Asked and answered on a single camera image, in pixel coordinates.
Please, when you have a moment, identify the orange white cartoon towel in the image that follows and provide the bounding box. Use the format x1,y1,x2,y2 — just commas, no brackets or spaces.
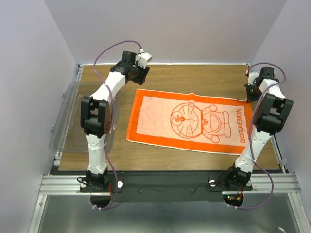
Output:
126,89,253,155

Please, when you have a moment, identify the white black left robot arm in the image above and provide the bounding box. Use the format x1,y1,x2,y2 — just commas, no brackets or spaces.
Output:
80,48,152,191

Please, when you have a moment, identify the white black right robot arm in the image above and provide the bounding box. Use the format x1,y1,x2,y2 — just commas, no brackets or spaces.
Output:
224,63,294,190

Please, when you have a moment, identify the clear plastic bin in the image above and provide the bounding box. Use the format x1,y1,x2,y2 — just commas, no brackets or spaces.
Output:
49,82,122,153

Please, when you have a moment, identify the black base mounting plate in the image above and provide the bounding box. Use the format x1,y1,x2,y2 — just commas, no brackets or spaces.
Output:
77,171,252,205

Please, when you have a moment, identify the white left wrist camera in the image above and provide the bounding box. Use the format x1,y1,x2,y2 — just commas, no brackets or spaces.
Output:
136,49,152,69

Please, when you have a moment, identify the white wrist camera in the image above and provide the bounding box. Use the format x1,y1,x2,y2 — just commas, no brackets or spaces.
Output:
245,69,259,85
136,49,152,69

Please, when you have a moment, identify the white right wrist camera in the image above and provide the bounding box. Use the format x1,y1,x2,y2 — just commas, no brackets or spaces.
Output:
245,69,259,85

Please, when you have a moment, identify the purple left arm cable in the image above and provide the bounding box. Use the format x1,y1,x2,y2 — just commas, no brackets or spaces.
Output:
91,39,144,211

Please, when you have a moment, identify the aluminium frame rail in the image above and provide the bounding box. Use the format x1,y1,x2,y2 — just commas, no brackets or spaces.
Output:
39,173,301,195

